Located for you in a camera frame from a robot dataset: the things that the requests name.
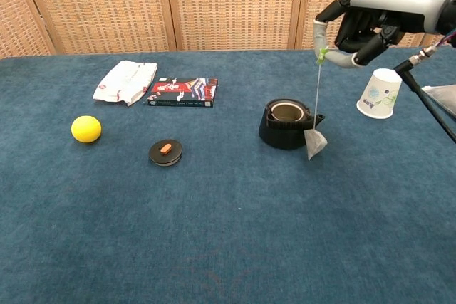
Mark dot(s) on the white tissue pack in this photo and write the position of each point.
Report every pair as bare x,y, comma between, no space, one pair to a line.
123,81

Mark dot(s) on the woven rattan folding screen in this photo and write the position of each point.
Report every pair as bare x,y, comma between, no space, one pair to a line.
231,5

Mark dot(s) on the dark box with red print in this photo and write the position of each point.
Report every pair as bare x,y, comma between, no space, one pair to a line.
185,90

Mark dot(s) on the blue felt table cover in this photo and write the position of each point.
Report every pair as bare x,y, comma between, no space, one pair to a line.
107,211

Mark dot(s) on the grey zip bag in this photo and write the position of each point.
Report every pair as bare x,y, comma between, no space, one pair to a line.
445,95

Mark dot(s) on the black teapot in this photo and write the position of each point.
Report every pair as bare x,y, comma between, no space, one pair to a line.
281,136

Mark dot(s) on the black teapot lid orange knob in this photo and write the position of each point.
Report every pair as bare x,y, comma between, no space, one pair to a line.
156,152

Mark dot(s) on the yellow ball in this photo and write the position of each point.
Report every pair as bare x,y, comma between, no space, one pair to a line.
86,129

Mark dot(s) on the white paper cup floral print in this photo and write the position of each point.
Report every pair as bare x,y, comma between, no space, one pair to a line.
379,95

